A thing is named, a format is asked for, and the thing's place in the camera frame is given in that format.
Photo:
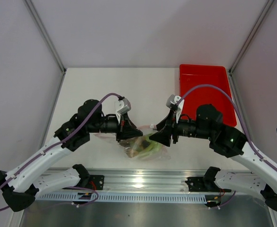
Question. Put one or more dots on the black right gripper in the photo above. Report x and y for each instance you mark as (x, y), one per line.
(168, 127)

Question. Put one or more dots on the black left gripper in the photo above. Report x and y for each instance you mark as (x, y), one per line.
(125, 130)

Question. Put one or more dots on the yellow longan fruit bunch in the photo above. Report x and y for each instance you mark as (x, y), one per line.
(134, 147)

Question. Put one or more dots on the clear pink zip top bag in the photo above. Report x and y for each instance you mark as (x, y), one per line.
(110, 138)

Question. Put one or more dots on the green white celery stalk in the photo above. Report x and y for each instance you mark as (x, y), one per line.
(155, 147)

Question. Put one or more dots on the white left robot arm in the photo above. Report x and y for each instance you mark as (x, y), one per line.
(22, 185)

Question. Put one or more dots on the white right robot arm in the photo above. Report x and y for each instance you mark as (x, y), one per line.
(228, 142)

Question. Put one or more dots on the red plastic tray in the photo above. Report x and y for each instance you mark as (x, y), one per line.
(193, 75)

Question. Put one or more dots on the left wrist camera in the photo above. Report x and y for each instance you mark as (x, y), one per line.
(122, 106)

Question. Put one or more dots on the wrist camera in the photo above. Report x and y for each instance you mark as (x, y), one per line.
(122, 106)
(176, 104)

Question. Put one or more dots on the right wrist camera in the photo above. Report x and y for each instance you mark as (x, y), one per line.
(176, 104)

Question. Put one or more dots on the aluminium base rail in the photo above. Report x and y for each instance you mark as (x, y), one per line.
(141, 181)

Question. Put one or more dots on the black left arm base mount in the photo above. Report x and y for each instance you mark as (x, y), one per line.
(95, 182)

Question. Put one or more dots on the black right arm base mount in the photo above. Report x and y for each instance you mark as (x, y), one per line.
(200, 184)

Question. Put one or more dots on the slotted grey cable duct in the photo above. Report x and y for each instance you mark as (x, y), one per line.
(185, 198)

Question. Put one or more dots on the right aluminium frame post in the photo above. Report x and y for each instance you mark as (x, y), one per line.
(252, 34)

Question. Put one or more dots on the aluminium frame post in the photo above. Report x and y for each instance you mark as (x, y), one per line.
(252, 34)
(44, 34)

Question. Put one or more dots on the left aluminium frame post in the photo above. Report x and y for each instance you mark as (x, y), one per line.
(44, 34)

